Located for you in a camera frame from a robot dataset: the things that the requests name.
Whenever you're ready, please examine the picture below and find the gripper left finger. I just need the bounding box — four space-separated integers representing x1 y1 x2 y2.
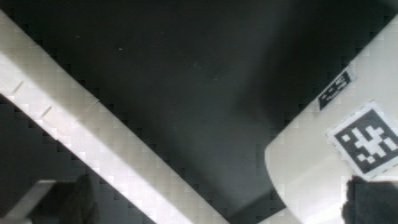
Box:
0 175 97 224

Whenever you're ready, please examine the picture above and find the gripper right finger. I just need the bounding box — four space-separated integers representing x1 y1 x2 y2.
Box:
341 176 398 224

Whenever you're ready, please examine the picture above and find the white lamp shade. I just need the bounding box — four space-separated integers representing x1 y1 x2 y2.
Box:
264 16 398 224

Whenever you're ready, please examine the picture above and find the white frame wall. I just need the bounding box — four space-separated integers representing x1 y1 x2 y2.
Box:
0 11 229 224

